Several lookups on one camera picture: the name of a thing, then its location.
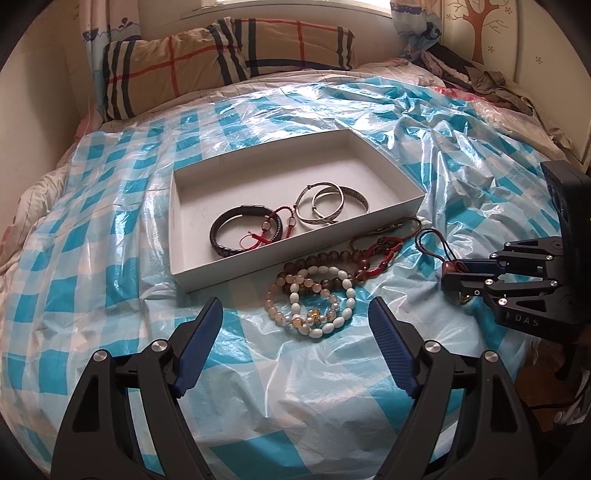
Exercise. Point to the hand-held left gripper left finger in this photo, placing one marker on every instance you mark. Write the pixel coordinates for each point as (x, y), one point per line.
(201, 341)

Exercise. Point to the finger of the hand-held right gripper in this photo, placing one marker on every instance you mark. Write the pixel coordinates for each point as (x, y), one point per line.
(466, 284)
(480, 266)

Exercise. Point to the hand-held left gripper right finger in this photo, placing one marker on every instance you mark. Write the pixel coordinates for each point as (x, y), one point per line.
(392, 346)

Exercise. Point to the wide engraved silver bangle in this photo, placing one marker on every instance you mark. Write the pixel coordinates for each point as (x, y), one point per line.
(360, 203)

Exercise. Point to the thin silver bangle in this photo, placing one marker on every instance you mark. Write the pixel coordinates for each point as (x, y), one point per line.
(300, 212)

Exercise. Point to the white shallow cardboard box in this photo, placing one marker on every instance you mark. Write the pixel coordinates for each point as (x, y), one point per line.
(258, 184)

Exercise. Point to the blue checked plastic sheet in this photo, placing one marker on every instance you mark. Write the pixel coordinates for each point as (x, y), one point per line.
(92, 277)

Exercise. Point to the pile of dark clothes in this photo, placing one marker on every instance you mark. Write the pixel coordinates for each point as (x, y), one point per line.
(485, 78)

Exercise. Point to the printed curtain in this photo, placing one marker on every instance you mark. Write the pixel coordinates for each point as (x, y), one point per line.
(106, 27)
(415, 27)

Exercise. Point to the plaid pillow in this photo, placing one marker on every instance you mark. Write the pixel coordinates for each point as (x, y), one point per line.
(157, 69)
(295, 41)

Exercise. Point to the window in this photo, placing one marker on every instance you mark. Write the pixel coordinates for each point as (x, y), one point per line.
(277, 3)

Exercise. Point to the brown tree wall sticker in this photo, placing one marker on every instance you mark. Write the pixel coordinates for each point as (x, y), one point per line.
(478, 37)

